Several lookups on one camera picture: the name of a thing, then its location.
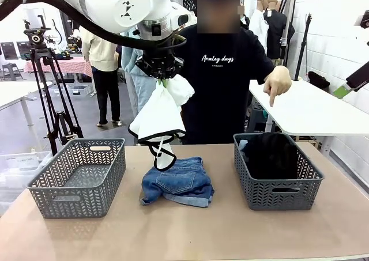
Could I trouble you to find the grey step stool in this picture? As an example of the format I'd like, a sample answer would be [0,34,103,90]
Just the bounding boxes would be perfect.
[2,63,23,82]

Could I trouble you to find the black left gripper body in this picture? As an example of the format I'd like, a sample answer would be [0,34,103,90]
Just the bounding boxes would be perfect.
[135,49,185,80]

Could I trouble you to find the dark blue denim shorts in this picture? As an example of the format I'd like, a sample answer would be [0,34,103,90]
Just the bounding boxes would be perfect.
[140,156,216,209]

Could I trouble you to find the black hat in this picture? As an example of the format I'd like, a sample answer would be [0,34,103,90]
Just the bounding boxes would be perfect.
[307,70,331,89]

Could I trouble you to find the black sweat shorts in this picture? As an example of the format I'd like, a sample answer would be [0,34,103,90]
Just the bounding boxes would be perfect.
[243,133,300,180]

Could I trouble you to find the clear plastic storage boxes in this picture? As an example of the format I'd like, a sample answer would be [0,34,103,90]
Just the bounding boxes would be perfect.
[0,150,52,215]

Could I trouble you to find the black monitor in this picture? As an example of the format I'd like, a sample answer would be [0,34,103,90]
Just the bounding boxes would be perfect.
[1,41,17,60]
[16,41,31,57]

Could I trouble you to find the person in black t-shirt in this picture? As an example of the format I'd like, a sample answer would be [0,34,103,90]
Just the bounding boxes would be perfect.
[175,0,275,145]

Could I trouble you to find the person's left hand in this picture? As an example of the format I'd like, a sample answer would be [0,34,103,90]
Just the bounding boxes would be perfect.
[263,66,292,108]

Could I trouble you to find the grey floor bins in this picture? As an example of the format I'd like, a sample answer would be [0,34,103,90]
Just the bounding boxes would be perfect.
[69,84,96,97]

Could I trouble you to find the black light stand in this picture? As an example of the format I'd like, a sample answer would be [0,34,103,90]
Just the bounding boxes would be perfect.
[293,12,314,82]

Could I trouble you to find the white desk with leg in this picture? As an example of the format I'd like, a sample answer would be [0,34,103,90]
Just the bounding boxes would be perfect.
[0,81,54,135]

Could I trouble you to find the pink checked tablecloth table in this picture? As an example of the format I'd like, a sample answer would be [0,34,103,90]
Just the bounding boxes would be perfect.
[22,56,93,78]

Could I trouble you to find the mannequin in blue fleece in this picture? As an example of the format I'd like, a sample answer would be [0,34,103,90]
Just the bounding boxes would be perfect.
[121,27,158,114]

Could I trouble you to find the grey lattice plastic basket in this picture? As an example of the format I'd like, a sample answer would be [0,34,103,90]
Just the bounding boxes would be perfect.
[27,137,127,219]
[233,133,324,211]

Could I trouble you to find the black camera tripod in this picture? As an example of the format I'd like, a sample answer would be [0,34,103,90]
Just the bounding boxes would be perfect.
[22,14,84,156]

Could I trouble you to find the mannequin in black shirt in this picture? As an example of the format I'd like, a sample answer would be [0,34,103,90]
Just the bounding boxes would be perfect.
[263,0,296,60]

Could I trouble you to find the mannequin in cream jacket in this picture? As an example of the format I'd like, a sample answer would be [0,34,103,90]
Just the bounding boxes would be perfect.
[79,26,122,127]

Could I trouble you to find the white garment with black trim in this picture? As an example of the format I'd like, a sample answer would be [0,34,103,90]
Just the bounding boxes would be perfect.
[128,73,195,171]

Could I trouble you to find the large white table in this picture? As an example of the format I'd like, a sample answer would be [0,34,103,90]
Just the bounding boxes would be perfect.
[248,79,369,158]

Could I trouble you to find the mannequin in white shirt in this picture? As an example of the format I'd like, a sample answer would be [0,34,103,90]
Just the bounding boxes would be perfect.
[248,0,271,53]

